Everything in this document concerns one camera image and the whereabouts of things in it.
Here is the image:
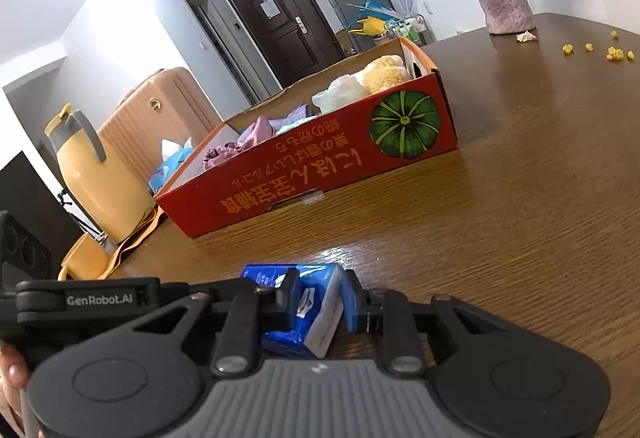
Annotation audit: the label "pink satin cloth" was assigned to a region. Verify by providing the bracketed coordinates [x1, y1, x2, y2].
[203, 115, 276, 169]

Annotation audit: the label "iridescent soft bundle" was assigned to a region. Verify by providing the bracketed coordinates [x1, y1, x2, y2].
[311, 74, 370, 113]

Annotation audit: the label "blue tissue pack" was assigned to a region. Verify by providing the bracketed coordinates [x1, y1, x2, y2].
[148, 138, 193, 195]

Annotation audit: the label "red orange cardboard box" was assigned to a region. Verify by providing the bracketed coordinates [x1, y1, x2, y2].
[155, 39, 458, 238]

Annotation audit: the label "fallen pink petal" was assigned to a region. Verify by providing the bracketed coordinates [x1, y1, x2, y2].
[516, 31, 537, 43]

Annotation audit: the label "yellow thermos jug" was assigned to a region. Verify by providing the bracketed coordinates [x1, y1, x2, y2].
[44, 104, 155, 243]

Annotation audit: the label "orange strap cloth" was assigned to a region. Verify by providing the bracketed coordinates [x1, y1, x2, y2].
[98, 205, 166, 280]

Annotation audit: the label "metal wire storage rack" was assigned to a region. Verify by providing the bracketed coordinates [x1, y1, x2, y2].
[385, 15, 436, 46]

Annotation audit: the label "dark brown entrance door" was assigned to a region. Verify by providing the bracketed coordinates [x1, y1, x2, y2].
[229, 0, 345, 87]

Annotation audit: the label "yellow blue bag pile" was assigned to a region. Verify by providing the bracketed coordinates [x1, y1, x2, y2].
[345, 0, 404, 38]

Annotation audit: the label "black paper shopping bag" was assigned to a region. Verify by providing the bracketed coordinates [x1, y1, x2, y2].
[1, 152, 82, 279]

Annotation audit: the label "person left hand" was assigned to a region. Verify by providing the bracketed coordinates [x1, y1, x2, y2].
[1, 343, 30, 437]

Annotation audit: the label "blue wet wipes packet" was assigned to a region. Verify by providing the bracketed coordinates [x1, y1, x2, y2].
[241, 264, 345, 359]

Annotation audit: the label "pink ribbed suitcase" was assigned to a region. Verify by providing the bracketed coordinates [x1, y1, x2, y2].
[98, 67, 221, 184]

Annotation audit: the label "yellow dried petals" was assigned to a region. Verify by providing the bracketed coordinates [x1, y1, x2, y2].
[560, 29, 639, 65]

